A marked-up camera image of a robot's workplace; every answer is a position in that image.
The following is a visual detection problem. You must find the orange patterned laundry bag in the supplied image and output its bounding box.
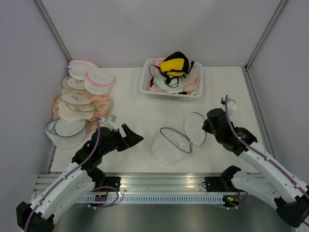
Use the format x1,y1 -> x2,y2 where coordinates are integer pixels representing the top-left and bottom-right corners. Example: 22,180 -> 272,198
53,92 -> 111,133

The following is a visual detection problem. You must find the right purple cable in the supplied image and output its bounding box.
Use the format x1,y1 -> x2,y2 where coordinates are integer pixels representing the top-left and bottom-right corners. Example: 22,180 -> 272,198
223,95 -> 309,194

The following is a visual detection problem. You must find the pink-trim mesh laundry bag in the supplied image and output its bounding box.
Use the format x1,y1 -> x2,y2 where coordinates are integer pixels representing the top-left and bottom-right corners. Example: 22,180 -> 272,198
84,68 -> 116,95

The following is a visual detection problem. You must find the right aluminium frame post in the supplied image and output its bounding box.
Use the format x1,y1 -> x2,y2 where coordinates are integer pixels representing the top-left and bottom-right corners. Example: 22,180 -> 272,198
244,0 -> 289,72

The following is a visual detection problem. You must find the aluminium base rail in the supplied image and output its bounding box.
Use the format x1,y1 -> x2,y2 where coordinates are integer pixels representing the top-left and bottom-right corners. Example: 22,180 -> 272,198
33,173 -> 296,194

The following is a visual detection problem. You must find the purple cable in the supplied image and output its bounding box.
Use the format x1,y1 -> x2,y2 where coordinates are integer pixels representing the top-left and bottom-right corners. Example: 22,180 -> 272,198
24,116 -> 102,232
223,95 -> 309,194

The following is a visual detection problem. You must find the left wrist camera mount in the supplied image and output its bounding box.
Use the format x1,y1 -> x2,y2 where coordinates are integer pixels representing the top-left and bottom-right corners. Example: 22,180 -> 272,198
100,115 -> 117,131

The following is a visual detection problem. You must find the blue-trim mesh bag on pile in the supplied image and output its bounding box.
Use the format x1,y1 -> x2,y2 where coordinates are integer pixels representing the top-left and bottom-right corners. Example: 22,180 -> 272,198
45,118 -> 87,149

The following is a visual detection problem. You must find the left aluminium frame post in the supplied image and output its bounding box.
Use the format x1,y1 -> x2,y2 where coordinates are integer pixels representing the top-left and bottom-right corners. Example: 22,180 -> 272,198
32,0 -> 72,62

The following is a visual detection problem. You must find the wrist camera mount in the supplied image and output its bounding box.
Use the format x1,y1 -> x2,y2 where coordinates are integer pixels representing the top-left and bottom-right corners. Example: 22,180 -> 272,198
100,115 -> 117,131
221,96 -> 238,117

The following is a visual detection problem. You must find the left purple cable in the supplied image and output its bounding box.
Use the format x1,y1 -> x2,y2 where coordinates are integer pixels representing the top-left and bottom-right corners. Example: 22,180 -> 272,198
24,116 -> 102,232

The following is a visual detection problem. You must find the beige-trim mesh laundry bag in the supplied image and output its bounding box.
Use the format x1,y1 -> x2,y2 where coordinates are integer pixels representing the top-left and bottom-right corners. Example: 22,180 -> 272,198
61,76 -> 87,94

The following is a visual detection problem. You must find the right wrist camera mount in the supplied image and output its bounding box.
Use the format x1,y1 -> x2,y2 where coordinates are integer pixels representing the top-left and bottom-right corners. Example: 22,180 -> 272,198
221,96 -> 238,117

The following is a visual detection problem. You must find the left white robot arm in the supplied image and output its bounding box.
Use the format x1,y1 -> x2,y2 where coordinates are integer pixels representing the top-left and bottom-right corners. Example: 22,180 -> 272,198
16,124 -> 144,232

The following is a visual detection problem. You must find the white slotted cable duct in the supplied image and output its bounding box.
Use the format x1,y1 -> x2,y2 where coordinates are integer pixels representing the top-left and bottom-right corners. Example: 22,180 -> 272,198
77,194 -> 224,204

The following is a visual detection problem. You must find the beige bag with bra print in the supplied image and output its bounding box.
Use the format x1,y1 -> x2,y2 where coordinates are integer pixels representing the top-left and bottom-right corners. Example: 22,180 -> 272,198
58,93 -> 95,121

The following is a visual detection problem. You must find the white mesh blue-trim laundry bag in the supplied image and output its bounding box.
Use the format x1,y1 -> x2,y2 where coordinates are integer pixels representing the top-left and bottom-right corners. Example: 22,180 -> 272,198
151,112 -> 207,166

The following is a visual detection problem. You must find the white bra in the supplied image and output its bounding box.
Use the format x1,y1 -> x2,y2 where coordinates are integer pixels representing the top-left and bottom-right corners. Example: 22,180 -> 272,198
154,74 -> 184,94

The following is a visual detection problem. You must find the right aluminium table-edge rail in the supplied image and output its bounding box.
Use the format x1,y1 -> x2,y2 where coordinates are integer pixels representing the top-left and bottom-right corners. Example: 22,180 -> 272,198
241,66 -> 276,158

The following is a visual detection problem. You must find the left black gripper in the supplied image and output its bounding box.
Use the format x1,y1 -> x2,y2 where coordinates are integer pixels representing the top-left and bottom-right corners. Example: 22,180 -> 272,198
100,124 -> 143,156

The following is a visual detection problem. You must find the aluminium frame post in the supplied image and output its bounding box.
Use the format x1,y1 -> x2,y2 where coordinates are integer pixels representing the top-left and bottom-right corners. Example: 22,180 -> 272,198
32,0 -> 72,62
244,0 -> 289,72

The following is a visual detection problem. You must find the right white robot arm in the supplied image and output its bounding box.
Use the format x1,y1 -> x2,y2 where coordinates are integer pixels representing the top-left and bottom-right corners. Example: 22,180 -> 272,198
202,108 -> 309,228

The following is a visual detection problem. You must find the pink-trim bag at back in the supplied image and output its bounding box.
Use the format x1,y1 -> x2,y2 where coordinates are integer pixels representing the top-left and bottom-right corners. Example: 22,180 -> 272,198
68,59 -> 97,80

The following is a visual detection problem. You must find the white plastic basket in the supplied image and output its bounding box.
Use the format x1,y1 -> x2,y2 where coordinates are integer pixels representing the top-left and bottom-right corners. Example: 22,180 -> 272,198
140,58 -> 205,102

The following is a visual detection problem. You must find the yellow bra black trim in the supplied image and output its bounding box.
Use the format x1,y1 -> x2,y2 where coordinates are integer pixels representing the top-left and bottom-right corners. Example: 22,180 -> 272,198
159,51 -> 191,76

